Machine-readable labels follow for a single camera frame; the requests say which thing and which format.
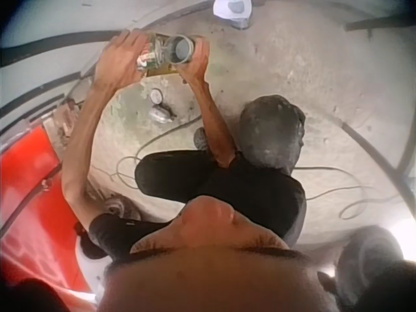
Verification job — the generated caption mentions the grey metal tool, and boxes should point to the grey metal tool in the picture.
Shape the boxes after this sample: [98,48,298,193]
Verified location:
[148,104,177,125]

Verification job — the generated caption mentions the person's legs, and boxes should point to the person's legs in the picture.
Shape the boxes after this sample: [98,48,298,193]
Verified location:
[135,94,307,202]

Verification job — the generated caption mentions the black hose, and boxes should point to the black hose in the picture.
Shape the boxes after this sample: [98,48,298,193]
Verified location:
[0,29,131,68]

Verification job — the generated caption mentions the red panel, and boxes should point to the red panel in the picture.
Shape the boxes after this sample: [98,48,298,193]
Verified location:
[0,125,90,293]

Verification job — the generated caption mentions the grey round disc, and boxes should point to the grey round disc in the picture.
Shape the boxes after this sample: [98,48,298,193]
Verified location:
[101,194,141,222]

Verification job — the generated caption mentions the heap of rusty metal parts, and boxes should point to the heap of rusty metal parts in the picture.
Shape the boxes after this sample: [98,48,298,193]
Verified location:
[40,96,86,139]

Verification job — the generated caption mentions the grey plastic pipe fitting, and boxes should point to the grey plastic pipe fitting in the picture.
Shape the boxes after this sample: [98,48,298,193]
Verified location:
[163,33,196,66]

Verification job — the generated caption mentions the dark curved rod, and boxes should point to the dark curved rod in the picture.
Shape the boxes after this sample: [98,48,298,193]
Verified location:
[334,118,416,204]

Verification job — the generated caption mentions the person's right hand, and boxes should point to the person's right hand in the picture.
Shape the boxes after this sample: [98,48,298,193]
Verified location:
[177,36,211,86]

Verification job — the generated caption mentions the grey cable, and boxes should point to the grey cable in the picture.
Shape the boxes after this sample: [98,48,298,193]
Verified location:
[294,164,401,220]
[109,114,203,187]

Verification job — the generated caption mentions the yellow-brown board piece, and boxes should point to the yellow-brown board piece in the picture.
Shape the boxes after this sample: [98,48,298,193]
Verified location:
[145,31,179,78]

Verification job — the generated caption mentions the dark metal bar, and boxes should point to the dark metal bar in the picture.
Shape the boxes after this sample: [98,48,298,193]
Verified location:
[344,12,416,33]

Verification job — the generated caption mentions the grey round wheel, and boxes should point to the grey round wheel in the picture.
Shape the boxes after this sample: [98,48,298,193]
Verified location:
[336,226,406,306]

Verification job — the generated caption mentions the small glue can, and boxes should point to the small glue can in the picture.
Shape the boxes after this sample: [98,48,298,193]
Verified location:
[135,31,170,71]

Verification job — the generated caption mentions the person's left hand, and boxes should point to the person's left hand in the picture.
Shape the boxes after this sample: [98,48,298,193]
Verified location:
[93,28,153,95]

